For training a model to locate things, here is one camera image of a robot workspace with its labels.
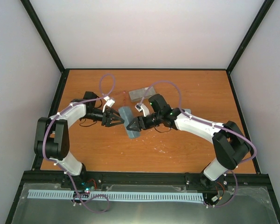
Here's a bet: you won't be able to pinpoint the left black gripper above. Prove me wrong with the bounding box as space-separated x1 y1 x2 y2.
82 107 124 127

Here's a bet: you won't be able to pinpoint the black frame post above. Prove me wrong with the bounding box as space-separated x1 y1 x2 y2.
20 0 65 74
226 0 274 76

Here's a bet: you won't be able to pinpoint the grey green-lined glasses case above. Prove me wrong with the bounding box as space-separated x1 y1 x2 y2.
128 87 156 102

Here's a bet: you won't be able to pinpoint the blue cleaning cloth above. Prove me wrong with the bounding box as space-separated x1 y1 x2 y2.
183 109 191 114

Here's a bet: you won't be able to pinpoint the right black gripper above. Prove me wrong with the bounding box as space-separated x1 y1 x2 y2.
126 112 162 132

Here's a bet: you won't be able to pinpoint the far red transparent glasses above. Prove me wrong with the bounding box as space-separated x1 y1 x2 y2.
113 91 127 108

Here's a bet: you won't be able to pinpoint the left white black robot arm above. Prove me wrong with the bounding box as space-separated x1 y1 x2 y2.
34 91 124 188

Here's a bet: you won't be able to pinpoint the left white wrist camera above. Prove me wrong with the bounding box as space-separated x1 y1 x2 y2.
102 96 115 112

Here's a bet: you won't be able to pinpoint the light blue slotted cable duct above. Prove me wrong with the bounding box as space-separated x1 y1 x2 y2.
27 189 204 203

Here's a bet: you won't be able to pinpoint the left black frame post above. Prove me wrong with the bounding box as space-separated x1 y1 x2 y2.
20 0 65 74

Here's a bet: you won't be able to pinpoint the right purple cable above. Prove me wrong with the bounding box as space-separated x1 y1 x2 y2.
139 80 257 209

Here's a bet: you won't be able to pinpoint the blue-grey glasses case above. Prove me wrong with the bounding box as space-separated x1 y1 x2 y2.
119 106 140 139

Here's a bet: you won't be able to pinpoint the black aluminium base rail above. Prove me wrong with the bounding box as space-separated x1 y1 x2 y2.
21 170 271 193

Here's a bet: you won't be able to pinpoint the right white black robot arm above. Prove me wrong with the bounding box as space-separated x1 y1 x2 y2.
120 94 257 189

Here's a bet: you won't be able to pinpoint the right black frame post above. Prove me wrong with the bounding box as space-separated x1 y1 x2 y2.
226 0 274 76

